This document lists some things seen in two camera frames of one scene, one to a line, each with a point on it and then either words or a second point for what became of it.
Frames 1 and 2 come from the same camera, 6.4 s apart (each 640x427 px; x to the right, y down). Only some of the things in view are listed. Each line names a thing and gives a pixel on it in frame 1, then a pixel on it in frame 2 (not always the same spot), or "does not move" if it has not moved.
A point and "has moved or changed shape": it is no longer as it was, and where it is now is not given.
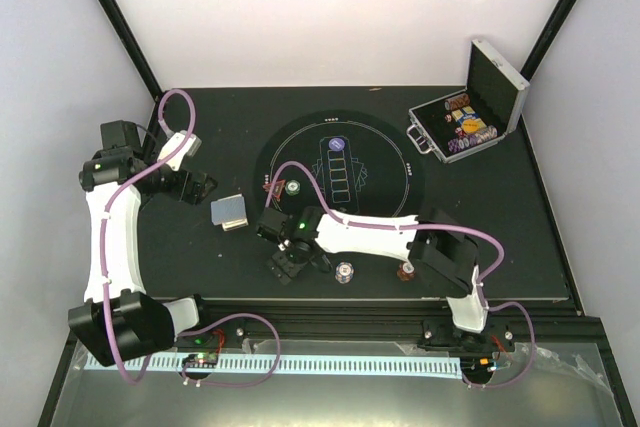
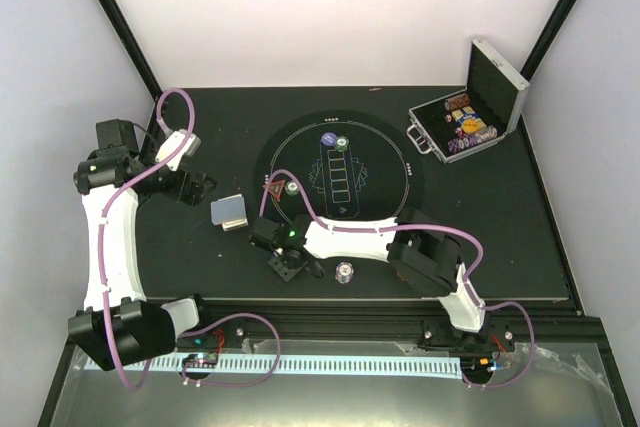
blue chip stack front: [344, 272] does not move
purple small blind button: [336, 144] has moved or changed shape
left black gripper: [196, 195] does not move
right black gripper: [286, 269] does not move
